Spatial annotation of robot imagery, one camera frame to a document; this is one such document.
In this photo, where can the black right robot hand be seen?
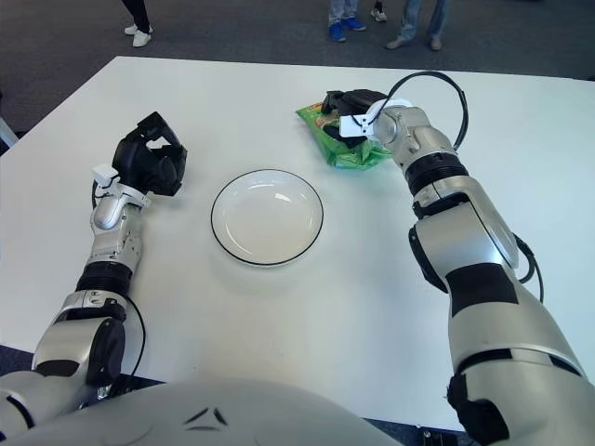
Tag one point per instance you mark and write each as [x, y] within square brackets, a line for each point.
[360, 100]

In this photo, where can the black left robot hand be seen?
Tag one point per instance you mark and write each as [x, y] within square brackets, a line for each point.
[135, 162]

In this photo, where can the green snack bag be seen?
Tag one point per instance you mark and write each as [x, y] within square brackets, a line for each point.
[344, 158]

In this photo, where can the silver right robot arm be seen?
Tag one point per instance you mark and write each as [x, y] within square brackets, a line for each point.
[469, 241]

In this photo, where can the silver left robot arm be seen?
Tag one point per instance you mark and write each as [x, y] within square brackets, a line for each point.
[109, 241]

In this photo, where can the white plate with black rim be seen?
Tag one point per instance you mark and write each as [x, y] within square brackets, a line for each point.
[267, 218]

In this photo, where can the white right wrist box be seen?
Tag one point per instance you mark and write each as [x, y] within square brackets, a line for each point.
[355, 126]

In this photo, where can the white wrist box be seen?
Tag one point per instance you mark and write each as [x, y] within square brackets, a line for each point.
[355, 126]
[104, 175]

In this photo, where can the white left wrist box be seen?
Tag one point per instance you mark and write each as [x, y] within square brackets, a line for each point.
[104, 175]

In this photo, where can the person with blue shoes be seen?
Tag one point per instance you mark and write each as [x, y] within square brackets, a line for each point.
[337, 33]

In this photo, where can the person with black-white sneaker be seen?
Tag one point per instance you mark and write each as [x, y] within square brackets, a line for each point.
[379, 14]

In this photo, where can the person with tan shoes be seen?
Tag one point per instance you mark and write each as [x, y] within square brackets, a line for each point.
[413, 18]

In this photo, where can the person with white shoes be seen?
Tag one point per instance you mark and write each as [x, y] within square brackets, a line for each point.
[141, 37]

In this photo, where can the white desk leg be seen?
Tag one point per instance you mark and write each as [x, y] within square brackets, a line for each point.
[7, 132]

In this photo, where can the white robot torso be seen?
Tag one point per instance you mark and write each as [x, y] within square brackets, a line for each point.
[209, 418]

